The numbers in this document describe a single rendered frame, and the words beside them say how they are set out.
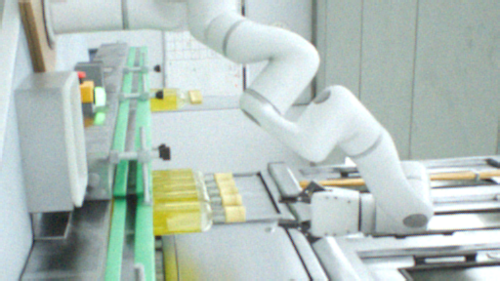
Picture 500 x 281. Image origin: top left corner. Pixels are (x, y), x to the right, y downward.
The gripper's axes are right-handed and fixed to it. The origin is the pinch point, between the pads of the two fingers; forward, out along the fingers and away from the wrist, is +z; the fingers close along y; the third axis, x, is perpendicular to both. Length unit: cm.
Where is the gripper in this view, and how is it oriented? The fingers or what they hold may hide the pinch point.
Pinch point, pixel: (286, 211)
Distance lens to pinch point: 149.8
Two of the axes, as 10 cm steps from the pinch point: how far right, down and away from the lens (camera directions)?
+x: -2.0, 3.1, -9.3
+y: -0.4, -9.5, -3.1
